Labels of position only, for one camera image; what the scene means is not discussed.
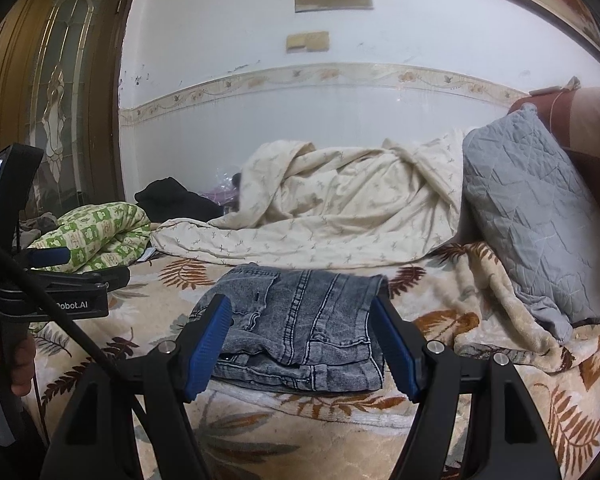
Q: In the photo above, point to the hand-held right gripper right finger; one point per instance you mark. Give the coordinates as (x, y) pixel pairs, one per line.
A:
(395, 350)

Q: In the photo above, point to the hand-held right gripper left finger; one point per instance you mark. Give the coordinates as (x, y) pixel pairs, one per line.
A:
(210, 347)

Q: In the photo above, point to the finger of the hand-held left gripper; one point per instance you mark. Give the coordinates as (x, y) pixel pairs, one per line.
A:
(50, 256)
(100, 277)

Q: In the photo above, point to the grey denim pants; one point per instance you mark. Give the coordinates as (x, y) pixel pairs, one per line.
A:
(300, 320)

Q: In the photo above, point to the person's left hand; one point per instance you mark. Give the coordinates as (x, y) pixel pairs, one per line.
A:
(24, 365)

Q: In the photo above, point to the grey-brown cloth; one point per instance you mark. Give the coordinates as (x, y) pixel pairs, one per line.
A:
(35, 227)

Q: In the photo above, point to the green patterned quilt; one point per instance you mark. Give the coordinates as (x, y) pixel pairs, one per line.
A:
(100, 230)

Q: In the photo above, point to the black cloth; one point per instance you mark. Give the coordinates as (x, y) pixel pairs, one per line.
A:
(175, 197)

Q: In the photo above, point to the leaf print fleece blanket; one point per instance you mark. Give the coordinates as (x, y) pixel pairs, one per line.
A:
(305, 425)

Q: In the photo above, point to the purple plastic bag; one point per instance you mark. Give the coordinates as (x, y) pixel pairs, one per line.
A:
(221, 191)

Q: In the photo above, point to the cream floral quilt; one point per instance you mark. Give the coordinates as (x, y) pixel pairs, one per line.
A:
(330, 200)

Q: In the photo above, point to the wooden door with glass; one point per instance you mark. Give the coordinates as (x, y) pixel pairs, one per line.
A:
(55, 85)

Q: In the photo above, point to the grey quilted pillow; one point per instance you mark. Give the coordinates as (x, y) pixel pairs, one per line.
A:
(530, 200)

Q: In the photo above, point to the small cream cloth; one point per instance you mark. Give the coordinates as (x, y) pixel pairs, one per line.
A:
(555, 87)

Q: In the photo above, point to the beige wall switch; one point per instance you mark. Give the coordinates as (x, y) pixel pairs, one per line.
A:
(307, 41)

